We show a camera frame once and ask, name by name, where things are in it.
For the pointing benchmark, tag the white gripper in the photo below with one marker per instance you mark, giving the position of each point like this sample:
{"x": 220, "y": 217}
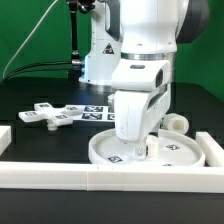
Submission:
{"x": 137, "y": 114}

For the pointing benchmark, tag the white round table top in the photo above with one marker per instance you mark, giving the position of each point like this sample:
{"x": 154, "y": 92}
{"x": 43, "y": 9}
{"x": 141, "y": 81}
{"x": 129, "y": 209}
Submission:
{"x": 166, "y": 149}

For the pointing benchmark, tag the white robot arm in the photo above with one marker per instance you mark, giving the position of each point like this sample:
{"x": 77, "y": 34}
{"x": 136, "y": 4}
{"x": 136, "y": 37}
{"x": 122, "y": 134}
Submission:
{"x": 134, "y": 43}

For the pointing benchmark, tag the white front fence bar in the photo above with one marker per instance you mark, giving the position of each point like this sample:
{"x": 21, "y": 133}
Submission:
{"x": 87, "y": 177}

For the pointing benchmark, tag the white fence bar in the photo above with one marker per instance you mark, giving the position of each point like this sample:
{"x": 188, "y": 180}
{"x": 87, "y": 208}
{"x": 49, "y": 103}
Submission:
{"x": 213, "y": 151}
{"x": 87, "y": 177}

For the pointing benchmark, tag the white marker sheet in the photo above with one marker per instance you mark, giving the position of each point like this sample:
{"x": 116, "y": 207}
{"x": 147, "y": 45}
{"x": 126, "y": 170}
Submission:
{"x": 94, "y": 113}

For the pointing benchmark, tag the white right fence bar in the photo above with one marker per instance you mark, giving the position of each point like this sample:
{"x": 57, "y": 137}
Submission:
{"x": 213, "y": 151}

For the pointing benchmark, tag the white cross-shaped table base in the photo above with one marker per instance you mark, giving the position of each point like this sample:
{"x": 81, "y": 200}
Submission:
{"x": 55, "y": 117}

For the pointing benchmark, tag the white left fence block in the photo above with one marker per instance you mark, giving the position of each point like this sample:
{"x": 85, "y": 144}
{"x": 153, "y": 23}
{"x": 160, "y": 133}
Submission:
{"x": 5, "y": 138}

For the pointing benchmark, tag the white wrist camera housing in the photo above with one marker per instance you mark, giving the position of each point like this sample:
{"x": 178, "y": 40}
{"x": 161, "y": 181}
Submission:
{"x": 137, "y": 75}

